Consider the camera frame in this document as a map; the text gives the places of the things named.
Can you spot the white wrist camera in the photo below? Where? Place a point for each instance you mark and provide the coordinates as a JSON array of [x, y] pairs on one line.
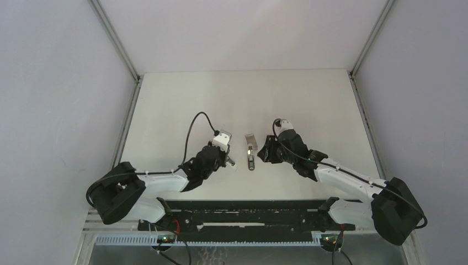
[[222, 140], [281, 125]]

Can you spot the right aluminium frame post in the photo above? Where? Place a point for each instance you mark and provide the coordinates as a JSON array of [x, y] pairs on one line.
[[377, 28]]

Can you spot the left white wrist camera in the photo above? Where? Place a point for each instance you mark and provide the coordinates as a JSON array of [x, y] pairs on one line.
[[222, 140]]

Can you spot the white slotted cable duct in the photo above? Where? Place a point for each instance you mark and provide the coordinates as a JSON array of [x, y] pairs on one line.
[[166, 240]]

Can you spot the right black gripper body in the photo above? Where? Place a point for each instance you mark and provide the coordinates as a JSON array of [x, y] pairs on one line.
[[277, 155]]

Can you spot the left aluminium frame post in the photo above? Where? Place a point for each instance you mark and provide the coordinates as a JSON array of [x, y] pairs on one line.
[[110, 31]]

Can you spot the aluminium frame post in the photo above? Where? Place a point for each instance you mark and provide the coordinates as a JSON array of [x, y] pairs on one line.
[[110, 31], [377, 28]]

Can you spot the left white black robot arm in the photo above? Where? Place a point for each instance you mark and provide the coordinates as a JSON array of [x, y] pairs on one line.
[[124, 193]]

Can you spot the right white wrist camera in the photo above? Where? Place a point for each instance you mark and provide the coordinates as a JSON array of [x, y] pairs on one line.
[[281, 125]]

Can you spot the pink stapler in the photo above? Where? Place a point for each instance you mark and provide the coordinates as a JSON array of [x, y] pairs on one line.
[[231, 162]]

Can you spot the grey staple tray insert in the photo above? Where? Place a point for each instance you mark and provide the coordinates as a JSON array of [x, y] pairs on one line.
[[251, 141]]

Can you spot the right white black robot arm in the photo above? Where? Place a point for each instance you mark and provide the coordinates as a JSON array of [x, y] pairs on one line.
[[386, 206]]

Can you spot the tan stapler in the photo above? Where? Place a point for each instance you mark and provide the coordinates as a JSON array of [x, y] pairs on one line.
[[250, 158]]

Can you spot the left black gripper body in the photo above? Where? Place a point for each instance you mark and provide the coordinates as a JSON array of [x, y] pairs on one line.
[[221, 158]]

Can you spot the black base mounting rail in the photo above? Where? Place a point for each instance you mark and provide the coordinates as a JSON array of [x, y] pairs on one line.
[[264, 220]]

